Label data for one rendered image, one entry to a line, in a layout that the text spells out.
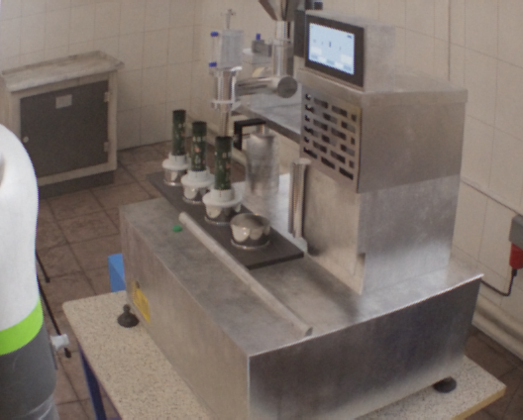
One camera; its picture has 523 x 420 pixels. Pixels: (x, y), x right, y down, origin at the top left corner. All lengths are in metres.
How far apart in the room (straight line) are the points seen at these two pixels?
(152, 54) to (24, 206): 4.61
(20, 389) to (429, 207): 0.88
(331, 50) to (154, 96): 4.04
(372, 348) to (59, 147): 3.28
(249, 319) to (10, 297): 0.72
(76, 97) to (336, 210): 3.14
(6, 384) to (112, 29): 4.48
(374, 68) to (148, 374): 0.76
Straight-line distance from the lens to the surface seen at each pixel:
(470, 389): 1.39
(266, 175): 1.48
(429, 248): 1.20
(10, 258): 0.38
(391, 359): 1.18
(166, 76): 5.05
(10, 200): 0.36
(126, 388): 1.35
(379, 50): 1.00
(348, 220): 1.09
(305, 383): 1.08
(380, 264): 1.14
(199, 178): 1.41
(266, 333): 1.03
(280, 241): 1.27
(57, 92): 4.09
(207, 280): 1.17
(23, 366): 0.42
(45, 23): 4.69
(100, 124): 4.22
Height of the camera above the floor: 1.59
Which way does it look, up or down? 24 degrees down
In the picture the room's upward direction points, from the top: 2 degrees clockwise
